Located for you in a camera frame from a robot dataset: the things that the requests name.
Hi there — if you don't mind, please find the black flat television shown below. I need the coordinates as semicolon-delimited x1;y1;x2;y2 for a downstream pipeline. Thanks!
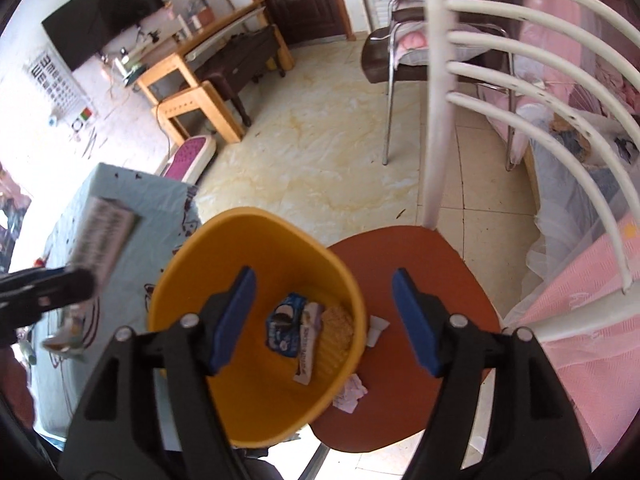
41;0;166;72

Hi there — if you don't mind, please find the black power cable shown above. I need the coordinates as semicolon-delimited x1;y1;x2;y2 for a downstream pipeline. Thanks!
154;102;176;158

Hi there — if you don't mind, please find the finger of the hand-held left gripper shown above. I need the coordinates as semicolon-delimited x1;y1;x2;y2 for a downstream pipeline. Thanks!
0;267;97;322

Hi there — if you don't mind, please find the purple and white vibration plate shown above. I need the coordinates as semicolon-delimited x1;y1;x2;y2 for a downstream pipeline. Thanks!
159;135;218;184

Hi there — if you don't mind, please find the silver snack wrapper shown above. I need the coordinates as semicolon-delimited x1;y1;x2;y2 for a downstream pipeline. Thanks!
67;196;140;288

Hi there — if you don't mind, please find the light wooden desk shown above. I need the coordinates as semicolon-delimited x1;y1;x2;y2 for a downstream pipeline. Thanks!
135;0;296;145

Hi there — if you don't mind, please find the brown chair with metal frame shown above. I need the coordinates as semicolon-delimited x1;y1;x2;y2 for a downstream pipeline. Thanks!
361;0;521;171

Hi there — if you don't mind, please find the eye chart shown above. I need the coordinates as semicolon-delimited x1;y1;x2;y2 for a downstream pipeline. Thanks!
22;45;96;133

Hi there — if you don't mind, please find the crumpled white and pink paper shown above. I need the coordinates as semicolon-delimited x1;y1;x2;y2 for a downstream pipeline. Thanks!
332;372;368;413

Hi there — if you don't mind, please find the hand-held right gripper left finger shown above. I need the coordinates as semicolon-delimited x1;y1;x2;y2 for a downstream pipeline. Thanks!
60;266;261;480

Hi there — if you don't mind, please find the white and purple wrapper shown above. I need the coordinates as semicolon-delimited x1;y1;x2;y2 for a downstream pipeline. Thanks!
292;301;326;386

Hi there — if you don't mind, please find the light blue printed tablecloth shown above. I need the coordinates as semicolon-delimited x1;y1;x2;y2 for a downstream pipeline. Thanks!
30;162;203;453

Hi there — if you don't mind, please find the dark brown padded stool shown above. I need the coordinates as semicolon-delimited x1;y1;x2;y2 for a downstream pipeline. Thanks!
195;25;281;128

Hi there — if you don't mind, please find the blue cookie packet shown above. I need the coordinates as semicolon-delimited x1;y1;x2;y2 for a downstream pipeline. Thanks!
265;294;306;358

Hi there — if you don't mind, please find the white chair with brown seat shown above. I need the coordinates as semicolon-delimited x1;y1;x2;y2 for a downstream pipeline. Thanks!
307;0;640;453

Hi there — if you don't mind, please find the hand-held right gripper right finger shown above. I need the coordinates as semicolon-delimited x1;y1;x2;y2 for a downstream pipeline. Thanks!
391;267;593;480

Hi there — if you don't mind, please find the yellow plastic bin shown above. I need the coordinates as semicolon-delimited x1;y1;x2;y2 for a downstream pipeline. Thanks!
147;206;368;450

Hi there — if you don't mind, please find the dry instant noodle block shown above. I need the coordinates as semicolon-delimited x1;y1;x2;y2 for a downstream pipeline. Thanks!
320;305;357;361

